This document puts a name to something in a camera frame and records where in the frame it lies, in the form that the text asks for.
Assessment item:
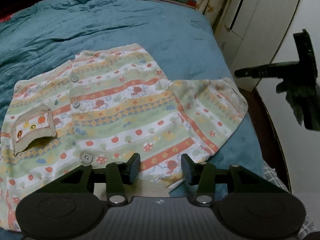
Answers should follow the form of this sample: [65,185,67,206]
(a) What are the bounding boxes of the blue blanket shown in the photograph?
[0,0,265,240]

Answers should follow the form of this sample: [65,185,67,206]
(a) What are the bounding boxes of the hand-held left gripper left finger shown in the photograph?
[37,153,141,205]

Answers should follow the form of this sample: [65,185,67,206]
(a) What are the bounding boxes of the patterned child's shirt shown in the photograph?
[0,43,248,232]

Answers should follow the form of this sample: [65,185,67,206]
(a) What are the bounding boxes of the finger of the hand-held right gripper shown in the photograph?
[234,62,300,78]

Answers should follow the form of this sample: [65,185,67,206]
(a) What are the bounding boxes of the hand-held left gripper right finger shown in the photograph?
[181,154,288,205]

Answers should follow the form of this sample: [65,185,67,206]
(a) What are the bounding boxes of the white wardrobe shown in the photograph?
[217,0,320,130]

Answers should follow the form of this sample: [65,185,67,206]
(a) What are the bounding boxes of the beige patterned curtain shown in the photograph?
[196,0,240,33]

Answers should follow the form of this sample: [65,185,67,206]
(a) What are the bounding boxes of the wooden bed frame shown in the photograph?
[237,87,292,193]

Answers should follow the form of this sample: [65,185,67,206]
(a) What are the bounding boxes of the red pillow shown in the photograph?
[0,12,15,23]

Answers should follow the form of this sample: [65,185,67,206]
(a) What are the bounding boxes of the checkered cloth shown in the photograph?
[262,162,320,240]

